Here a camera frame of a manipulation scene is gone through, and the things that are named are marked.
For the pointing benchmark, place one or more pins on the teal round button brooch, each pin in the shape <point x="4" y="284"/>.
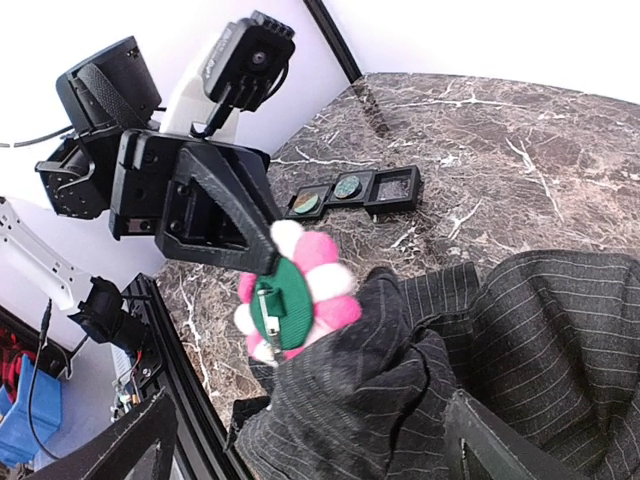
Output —
<point x="347" y="187"/>

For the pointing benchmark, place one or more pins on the black pinstriped garment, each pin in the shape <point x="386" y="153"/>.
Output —
<point x="548" y="341"/>

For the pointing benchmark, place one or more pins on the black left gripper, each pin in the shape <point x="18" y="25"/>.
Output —
<point x="204" y="203"/>

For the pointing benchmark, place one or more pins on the pink white beaded brooch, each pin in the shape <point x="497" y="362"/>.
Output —
<point x="311" y="294"/>

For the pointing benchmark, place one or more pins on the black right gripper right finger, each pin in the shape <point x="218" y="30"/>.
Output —
<point x="479" y="445"/>

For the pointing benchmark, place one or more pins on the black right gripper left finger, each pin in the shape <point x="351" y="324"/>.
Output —
<point x="138" y="446"/>

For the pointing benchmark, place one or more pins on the orange green round brooch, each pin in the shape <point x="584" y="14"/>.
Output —
<point x="308" y="202"/>

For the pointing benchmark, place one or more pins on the black box right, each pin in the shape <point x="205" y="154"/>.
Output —
<point x="393" y="191"/>

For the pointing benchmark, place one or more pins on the black front frame rail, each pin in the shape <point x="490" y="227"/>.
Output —
<point x="201" y="437"/>

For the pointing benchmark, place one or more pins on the black box left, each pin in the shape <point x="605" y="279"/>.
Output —
<point x="325" y="188"/>

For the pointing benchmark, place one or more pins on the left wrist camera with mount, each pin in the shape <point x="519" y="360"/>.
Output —
<point x="239" y="72"/>

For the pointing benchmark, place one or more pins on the black left corner frame post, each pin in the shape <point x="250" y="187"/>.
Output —
<point x="334" y="38"/>

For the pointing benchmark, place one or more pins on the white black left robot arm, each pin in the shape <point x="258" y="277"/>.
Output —
<point x="104" y="96"/>

